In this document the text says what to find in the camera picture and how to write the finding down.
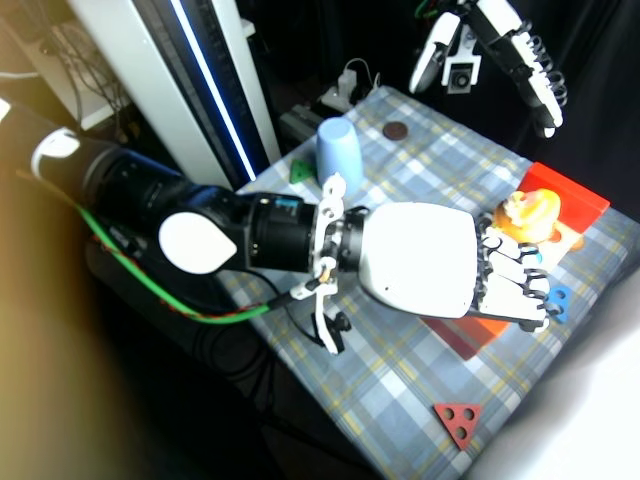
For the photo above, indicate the white robot body column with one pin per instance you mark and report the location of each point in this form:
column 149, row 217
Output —
column 150, row 75

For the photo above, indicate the blue plaid tablecloth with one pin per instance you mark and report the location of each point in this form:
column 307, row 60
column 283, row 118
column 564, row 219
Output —
column 400, row 375

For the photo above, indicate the blue plastic cup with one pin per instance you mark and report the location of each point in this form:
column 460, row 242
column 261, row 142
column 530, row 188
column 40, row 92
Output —
column 340, row 155

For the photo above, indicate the red rectangular box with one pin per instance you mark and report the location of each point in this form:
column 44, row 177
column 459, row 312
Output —
column 565, row 195

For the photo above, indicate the blue triangle block with holes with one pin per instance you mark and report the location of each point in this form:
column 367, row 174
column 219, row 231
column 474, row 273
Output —
column 559, row 302

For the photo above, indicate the round tan cracker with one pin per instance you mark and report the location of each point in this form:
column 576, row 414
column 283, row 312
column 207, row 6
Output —
column 576, row 243

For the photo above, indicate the grey metal bracket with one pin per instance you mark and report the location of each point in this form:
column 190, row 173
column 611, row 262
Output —
column 300, row 125

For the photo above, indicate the green triangle block with holes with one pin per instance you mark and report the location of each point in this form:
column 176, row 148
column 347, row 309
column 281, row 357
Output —
column 301, row 172

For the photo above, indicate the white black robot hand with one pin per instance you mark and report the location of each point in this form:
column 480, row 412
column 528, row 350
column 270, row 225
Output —
column 420, row 255
column 530, row 65

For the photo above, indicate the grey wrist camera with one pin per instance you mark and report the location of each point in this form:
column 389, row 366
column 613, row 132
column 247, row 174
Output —
column 461, row 77

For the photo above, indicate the red triangle block with holes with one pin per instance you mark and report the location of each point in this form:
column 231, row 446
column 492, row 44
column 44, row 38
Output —
column 457, row 422

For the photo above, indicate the chocolate sandwich cookie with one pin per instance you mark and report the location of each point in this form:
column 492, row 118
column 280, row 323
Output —
column 396, row 131

